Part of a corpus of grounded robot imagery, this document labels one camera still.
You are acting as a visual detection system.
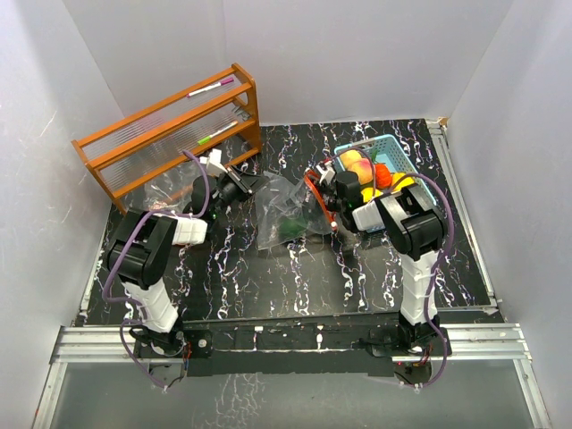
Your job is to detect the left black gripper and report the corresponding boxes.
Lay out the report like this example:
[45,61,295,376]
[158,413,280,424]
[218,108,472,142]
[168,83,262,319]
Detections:
[211,165,270,218]

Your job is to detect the yellow fake lemon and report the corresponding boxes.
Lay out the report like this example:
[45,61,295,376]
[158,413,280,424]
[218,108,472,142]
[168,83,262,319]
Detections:
[361,187,383,204]

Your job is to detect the fake peach apple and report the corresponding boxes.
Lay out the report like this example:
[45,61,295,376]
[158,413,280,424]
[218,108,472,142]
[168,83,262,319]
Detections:
[339,149,362,169]

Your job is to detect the fake pink peach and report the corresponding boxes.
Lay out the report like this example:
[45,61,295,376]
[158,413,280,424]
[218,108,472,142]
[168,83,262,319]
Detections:
[349,158,374,185]

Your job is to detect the clear zip bag with fruit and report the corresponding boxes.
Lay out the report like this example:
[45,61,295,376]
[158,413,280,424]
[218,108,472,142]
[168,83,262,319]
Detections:
[255,171,339,250]

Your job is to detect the fake green fruit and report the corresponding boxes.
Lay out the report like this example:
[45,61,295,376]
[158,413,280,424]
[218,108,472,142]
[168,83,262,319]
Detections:
[278,218,307,240]

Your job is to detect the clear zip bag with peppers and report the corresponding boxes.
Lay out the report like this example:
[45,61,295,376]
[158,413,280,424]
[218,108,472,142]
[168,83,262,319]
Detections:
[143,163,200,213]

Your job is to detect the yellow fake bell pepper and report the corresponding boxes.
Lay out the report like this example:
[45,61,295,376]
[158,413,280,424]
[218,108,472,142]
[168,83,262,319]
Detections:
[391,172,416,191]

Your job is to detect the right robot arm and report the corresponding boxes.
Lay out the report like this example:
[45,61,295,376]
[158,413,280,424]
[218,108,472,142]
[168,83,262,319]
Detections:
[304,171,454,358]

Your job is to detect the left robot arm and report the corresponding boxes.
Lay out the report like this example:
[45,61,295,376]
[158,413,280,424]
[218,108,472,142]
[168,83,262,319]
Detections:
[105,167,268,357]

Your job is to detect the green marker pen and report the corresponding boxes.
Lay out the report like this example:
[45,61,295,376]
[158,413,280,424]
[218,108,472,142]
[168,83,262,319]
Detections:
[198,121,239,146]

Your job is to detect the blue plastic basket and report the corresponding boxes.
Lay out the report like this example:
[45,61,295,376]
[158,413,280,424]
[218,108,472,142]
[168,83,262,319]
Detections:
[334,134,437,232]

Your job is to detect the wooden shelf rack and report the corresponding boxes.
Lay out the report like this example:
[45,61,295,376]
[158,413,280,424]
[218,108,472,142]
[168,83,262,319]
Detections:
[71,63,263,214]

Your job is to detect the pink marker pen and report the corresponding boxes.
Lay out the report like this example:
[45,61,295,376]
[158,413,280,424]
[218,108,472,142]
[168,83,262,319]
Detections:
[187,76,234,97]

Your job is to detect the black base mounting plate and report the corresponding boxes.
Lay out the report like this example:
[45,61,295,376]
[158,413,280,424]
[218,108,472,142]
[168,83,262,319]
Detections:
[129,312,451,383]

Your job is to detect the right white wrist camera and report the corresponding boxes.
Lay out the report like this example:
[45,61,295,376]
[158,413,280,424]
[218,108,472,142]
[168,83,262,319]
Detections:
[315,160,336,185]

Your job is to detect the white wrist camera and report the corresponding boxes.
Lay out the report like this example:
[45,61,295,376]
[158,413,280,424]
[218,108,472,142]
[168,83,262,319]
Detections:
[315,160,336,185]
[199,148,227,178]

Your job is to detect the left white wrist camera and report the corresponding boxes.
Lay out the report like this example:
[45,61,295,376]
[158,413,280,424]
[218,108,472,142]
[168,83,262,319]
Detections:
[199,148,227,178]

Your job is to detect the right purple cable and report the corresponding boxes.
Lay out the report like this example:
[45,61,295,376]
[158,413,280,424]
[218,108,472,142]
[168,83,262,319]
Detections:
[325,147,457,394]

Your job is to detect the aluminium frame rail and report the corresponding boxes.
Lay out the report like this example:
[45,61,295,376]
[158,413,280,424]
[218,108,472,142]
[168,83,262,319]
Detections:
[49,323,532,364]

